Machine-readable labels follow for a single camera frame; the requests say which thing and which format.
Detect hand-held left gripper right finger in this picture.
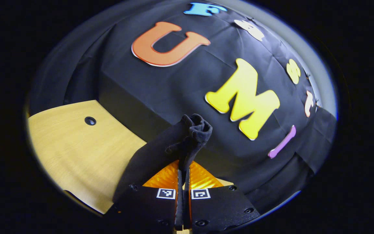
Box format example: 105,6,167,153
184,161,261,233

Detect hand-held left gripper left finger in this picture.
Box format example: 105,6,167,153
112,159,183,232

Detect black backdrop cloth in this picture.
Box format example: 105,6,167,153
28,0,337,215

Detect black jeans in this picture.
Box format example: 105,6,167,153
112,113,213,203

